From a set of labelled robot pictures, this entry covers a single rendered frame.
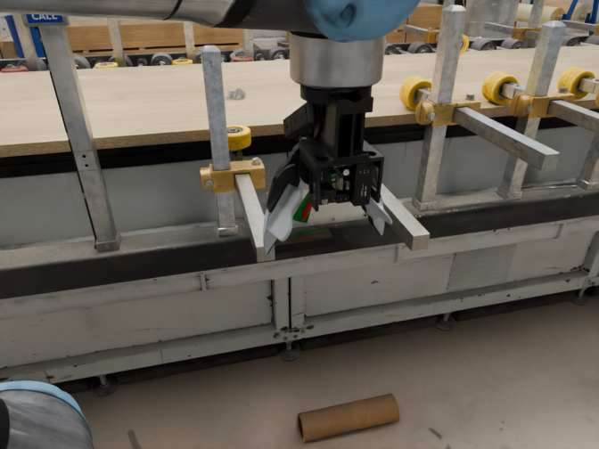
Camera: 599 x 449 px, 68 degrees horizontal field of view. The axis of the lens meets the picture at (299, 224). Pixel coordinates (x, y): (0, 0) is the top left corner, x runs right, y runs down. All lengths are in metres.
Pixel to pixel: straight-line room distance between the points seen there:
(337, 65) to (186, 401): 1.35
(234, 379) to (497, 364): 0.94
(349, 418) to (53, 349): 0.93
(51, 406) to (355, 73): 0.46
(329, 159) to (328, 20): 0.24
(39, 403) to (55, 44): 0.59
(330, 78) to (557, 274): 1.74
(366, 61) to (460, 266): 1.36
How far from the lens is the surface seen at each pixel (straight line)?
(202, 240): 1.02
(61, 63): 0.92
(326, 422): 1.43
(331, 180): 0.44
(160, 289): 1.14
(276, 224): 0.50
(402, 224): 0.77
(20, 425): 0.51
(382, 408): 1.48
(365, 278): 1.56
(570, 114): 1.19
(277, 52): 2.45
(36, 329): 1.56
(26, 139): 1.18
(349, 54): 0.41
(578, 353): 1.99
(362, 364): 1.68
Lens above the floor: 1.24
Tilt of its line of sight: 31 degrees down
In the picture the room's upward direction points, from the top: straight up
